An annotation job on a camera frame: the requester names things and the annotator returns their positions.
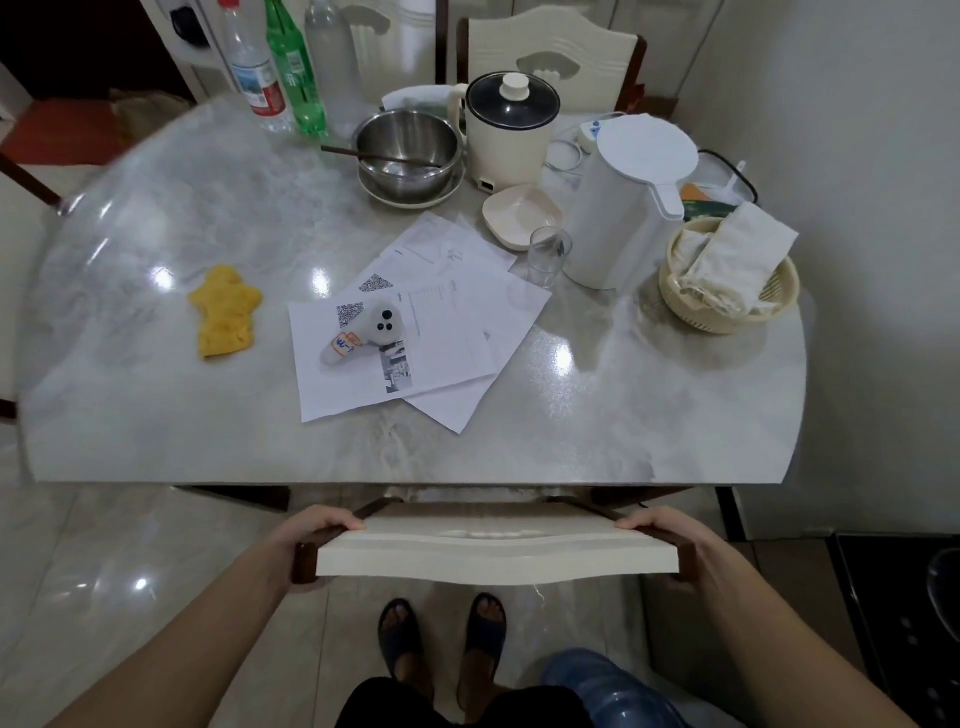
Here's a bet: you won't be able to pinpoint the red doormat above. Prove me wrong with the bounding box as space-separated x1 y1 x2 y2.
0 97 125 168

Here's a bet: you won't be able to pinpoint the clear drinking glass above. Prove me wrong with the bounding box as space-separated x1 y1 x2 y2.
527 226 574 292

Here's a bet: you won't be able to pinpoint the clear food container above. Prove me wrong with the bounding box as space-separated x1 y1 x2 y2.
682 149 760 223

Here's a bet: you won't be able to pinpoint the blue water jug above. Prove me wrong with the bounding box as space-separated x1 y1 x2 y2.
539 648 691 728

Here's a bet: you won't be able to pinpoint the black shorts with red stripe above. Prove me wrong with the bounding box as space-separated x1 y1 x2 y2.
335 677 594 728

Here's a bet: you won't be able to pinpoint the person's leg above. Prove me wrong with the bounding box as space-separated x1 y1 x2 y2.
391 605 438 705
455 599 505 714

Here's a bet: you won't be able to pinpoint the yellow rag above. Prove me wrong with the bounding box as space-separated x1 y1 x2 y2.
187 263 265 360

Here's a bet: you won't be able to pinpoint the red cap water bottle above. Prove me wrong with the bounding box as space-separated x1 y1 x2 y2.
217 0 295 135

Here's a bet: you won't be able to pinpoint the steel mixing bowl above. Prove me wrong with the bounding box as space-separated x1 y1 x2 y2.
352 108 464 202

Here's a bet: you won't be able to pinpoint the white ceramic bowl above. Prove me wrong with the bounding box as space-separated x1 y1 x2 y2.
380 83 460 115

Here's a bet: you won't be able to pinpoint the white square dish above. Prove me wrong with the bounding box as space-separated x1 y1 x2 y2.
481 183 565 254

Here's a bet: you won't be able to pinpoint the marble top dining table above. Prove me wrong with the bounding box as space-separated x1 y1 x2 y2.
16 89 810 515

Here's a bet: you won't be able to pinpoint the dark wooden chopsticks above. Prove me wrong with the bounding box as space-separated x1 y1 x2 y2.
320 144 445 170

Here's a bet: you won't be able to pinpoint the folded white cloth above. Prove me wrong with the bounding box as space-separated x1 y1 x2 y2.
671 200 800 316

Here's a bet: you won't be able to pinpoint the white plate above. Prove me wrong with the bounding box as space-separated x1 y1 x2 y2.
357 161 468 211

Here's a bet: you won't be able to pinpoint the black camera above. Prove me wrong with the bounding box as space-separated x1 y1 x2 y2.
168 5 211 50

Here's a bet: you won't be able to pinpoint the white back wooden chair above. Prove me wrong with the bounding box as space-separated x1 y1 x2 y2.
290 491 700 588
0 153 76 425
337 0 451 106
457 5 648 114

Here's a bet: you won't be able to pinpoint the clear plastic bottle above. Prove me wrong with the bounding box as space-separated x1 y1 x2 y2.
303 0 373 140

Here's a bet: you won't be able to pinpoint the person's right leg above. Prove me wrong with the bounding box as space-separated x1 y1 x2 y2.
455 599 505 714

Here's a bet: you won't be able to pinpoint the white coiled cable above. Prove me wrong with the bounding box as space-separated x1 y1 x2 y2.
542 138 586 178

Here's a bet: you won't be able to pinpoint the dark blue slipper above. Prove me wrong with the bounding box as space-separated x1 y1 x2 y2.
463 592 509 663
377 597 424 680

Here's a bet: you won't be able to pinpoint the person's right forearm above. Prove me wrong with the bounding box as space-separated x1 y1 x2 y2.
697 554 920 728

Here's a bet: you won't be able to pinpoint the green plastic bottle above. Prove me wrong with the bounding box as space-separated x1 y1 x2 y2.
263 0 330 139

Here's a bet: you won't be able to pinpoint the brown paper bag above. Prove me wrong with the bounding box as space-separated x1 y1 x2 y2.
108 88 193 148

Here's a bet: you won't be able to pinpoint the person's right hand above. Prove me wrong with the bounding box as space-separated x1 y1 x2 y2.
613 506 741 595

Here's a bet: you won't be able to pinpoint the grey handheld device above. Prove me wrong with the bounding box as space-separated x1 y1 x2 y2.
320 299 410 369

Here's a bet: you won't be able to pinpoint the person's left hand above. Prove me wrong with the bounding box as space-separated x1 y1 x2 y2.
266 503 369 595

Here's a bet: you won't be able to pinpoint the cream woven basket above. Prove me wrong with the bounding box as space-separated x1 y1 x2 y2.
658 215 802 337

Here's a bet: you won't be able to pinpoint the printed white paper sheets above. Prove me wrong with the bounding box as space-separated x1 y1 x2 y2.
288 211 553 436

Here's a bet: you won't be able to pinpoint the small white blue tube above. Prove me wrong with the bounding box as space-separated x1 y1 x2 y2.
575 112 625 155

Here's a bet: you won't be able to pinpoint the white pot with lid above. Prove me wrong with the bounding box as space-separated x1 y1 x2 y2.
448 71 562 193

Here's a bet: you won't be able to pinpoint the person's left forearm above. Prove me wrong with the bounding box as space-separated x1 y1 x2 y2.
44 554 301 728

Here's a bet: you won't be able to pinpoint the dark brown door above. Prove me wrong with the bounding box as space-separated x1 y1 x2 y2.
0 0 175 103

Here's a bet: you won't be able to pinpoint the white electric kettle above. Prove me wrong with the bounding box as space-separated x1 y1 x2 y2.
562 113 700 292

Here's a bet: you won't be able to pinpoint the person's left leg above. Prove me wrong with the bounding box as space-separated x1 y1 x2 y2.
391 605 438 705

